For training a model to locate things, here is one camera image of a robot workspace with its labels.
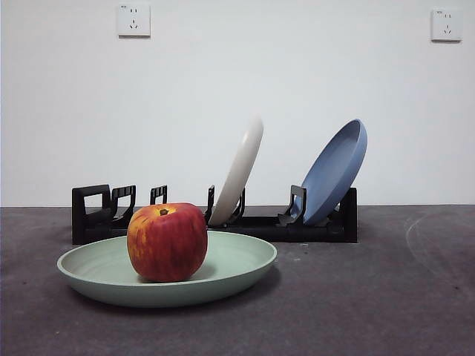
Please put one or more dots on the white plate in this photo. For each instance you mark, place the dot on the white plate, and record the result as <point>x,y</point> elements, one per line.
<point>239,170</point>

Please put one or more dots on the green plate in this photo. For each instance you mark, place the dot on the green plate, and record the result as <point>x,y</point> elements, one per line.
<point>167,293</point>

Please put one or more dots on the black plate rack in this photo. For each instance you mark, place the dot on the black plate rack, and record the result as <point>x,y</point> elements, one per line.
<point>308,234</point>

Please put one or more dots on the blue plate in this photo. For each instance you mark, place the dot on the blue plate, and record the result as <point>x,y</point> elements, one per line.
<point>332,174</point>

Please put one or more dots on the red apple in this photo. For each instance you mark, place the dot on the red apple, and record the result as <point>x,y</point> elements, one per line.
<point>167,244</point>

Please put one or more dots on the white wall socket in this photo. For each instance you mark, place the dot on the white wall socket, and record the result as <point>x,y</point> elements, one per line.
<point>134,20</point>
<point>447,25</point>

